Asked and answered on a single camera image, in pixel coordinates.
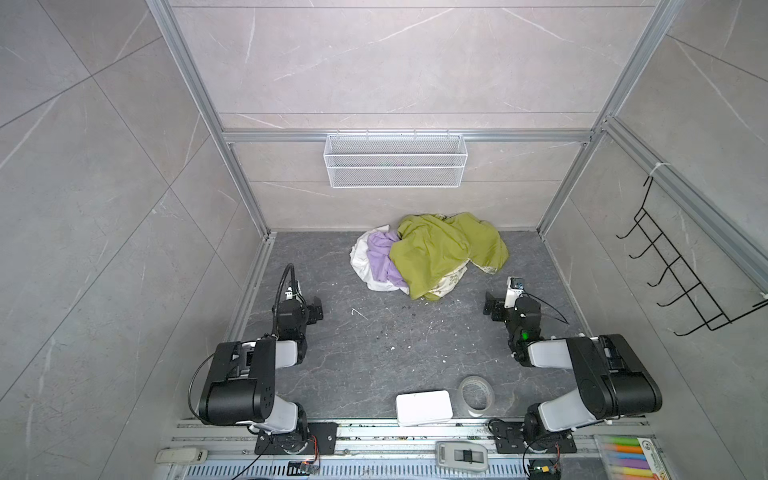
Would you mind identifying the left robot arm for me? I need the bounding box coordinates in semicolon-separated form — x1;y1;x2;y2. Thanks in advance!
188;295;324;454

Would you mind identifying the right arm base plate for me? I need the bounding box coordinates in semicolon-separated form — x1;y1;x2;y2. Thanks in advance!
486;418;577;455

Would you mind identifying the purple cloth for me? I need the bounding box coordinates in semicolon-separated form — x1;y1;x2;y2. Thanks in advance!
367;230;409;294

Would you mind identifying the white rectangular box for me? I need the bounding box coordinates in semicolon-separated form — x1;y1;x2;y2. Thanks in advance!
395;390;453;427

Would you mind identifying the green cloth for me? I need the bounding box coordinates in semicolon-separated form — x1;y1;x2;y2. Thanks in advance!
389;212;509;301

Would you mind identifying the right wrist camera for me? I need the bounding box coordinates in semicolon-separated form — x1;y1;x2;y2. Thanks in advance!
504;276;525;309

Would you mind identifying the black wire hook rack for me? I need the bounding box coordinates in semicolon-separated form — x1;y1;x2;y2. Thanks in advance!
615;176;767;338

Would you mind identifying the white wire mesh basket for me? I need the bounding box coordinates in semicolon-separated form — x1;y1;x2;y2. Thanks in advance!
323;133;468;189

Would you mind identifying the white cloth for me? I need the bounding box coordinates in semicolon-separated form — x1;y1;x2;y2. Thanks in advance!
350;225;399;292

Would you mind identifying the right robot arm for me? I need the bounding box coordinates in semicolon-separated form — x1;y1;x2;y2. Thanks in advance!
483;292;663;451

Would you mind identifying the clear tape roll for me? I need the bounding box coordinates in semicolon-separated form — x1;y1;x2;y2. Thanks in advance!
457;375;495;418

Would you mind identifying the grey handheld device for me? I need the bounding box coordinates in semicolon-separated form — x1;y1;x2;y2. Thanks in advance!
435;441;489;473

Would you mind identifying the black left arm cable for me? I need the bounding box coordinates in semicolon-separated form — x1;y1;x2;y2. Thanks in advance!
271;263;298;338

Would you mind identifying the coloured marker pack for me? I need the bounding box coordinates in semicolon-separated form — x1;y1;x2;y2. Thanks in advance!
596;435;671;480

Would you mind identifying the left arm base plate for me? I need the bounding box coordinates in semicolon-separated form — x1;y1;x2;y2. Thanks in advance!
254;422;339;456

